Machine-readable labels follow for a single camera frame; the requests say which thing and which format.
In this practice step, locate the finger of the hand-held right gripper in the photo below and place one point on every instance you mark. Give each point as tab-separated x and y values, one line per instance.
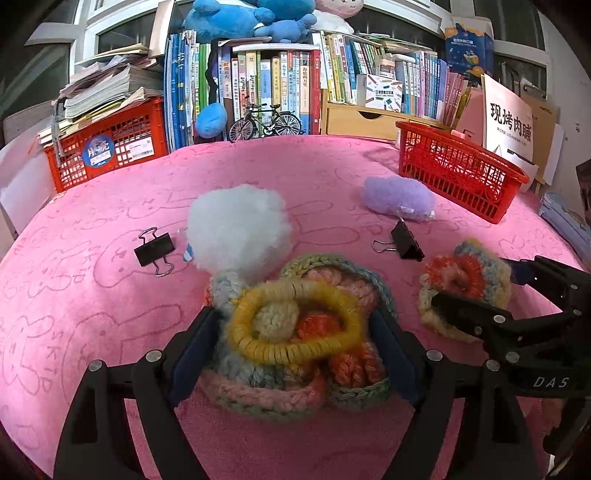
461	314
519	272

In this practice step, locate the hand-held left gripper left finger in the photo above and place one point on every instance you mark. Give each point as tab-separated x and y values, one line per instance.
196	350

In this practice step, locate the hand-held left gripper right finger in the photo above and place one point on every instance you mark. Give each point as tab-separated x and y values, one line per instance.
392	350

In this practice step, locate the small multicolour crochet flower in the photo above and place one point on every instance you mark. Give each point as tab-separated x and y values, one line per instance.
466	277

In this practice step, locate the red plastic basket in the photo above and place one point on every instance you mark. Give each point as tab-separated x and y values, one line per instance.
517	177

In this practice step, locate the multicolour crochet bag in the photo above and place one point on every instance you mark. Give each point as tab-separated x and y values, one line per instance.
277	286

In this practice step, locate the blue pencil case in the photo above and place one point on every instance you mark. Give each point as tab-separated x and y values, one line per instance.
568	221

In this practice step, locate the black binder clip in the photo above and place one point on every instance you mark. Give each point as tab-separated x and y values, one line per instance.
154	249
406	240

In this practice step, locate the pink rabbit-print blanket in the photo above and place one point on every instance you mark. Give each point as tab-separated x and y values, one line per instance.
92	300

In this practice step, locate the white fluffy pompom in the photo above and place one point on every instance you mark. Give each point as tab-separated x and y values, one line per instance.
235	226

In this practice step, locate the purple fluffy plush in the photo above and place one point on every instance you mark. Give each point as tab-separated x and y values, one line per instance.
397	196

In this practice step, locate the small pink object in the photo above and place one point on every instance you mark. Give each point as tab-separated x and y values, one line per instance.
461	134

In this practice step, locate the brown cardboard board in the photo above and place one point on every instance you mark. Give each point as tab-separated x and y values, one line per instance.
547	120

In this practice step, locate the pink paper folder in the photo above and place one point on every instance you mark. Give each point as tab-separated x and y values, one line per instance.
473	113

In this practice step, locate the white printed sign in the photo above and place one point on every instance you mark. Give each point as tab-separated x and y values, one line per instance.
494	92

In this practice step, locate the wooden drawer box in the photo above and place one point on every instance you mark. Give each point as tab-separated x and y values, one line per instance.
351	120

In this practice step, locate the white printed box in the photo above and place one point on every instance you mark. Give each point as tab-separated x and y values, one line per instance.
383	92

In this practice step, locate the blue plush ball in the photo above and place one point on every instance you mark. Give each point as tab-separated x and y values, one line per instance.
210	120

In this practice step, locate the dark blue box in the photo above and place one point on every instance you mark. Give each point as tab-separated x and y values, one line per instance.
468	46

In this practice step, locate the black model bicycle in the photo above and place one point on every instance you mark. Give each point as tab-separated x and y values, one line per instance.
288	124

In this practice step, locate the white paper sheet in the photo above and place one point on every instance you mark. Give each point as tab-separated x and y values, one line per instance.
18	180

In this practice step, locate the stack of papers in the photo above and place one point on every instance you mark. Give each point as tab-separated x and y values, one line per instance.
106	87

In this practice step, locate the row of books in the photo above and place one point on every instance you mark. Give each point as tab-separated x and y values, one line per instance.
286	78

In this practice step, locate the pink and white plush toy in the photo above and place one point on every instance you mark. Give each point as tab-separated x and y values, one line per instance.
337	7

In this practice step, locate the blue plush toy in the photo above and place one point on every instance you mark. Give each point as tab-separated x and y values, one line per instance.
231	18

